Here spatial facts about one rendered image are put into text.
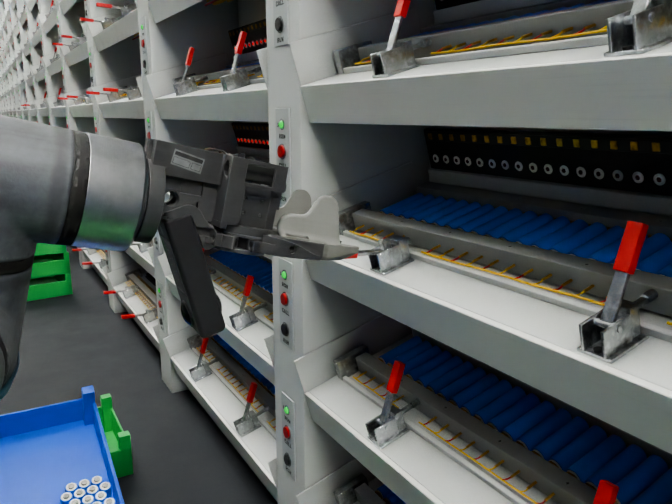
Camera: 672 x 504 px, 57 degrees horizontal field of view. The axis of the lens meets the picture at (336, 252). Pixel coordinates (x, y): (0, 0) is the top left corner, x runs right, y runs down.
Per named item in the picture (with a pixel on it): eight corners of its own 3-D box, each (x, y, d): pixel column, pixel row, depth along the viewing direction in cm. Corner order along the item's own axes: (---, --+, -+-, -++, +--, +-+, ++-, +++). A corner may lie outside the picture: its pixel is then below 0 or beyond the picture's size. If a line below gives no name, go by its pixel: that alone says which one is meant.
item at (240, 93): (277, 122, 83) (246, 16, 78) (160, 119, 134) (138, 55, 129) (396, 81, 91) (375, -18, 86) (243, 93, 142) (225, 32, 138)
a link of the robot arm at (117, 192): (76, 255, 45) (60, 234, 53) (144, 262, 48) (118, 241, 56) (96, 133, 44) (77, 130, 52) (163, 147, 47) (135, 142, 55)
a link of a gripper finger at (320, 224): (380, 205, 58) (289, 187, 54) (367, 267, 58) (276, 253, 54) (366, 202, 60) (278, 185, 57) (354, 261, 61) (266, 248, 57)
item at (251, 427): (285, 510, 96) (259, 440, 91) (176, 372, 147) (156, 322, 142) (388, 444, 104) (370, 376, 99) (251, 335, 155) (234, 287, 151)
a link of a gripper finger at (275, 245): (330, 246, 55) (235, 231, 51) (327, 263, 55) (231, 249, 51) (311, 238, 59) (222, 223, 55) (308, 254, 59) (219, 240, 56)
